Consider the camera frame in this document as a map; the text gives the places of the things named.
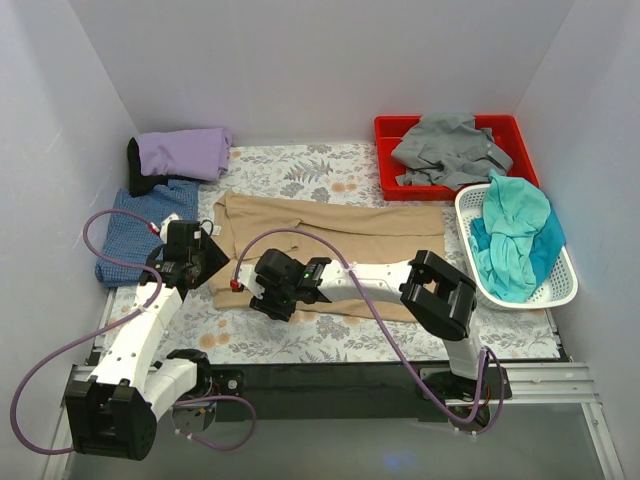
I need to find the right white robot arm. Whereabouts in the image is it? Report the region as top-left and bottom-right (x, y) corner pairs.
(238, 249), (491, 401)

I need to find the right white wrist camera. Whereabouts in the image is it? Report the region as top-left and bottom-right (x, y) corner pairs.
(230, 264), (265, 298)

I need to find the aluminium rail frame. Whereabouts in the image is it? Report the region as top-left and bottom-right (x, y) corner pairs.
(44, 362), (623, 479)

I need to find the black base bar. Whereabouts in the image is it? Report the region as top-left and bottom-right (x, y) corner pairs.
(198, 361), (512, 423)

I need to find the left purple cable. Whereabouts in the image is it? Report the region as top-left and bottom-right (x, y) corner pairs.
(9, 208), (258, 455)

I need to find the folded black garment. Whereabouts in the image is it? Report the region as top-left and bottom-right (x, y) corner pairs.
(126, 138), (168, 197)

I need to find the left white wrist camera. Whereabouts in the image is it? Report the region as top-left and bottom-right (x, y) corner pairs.
(159, 213), (181, 242)

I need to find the tan t shirt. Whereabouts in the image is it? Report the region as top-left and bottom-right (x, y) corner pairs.
(208, 190), (446, 309)

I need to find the folded blue checked shirt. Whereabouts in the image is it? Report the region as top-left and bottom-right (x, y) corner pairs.
(95, 180), (199, 288)

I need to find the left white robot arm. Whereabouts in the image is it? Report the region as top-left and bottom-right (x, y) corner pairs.
(64, 216), (229, 460)

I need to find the folded purple shirt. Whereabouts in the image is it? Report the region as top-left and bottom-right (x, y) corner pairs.
(135, 127), (232, 181)

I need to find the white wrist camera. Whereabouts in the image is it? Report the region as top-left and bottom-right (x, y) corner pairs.
(230, 264), (265, 298)
(159, 213), (181, 242)

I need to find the white plastic basket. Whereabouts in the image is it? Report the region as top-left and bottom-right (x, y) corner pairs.
(454, 184), (578, 311)

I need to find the teal shirt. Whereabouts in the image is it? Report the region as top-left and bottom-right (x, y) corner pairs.
(468, 170), (566, 303)

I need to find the red plastic bin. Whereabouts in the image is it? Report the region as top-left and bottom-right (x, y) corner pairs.
(374, 114), (540, 201)

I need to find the grey shirt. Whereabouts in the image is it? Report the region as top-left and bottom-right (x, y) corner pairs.
(392, 114), (513, 191)

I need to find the floral table cloth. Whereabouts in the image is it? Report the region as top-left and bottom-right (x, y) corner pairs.
(97, 143), (561, 365)

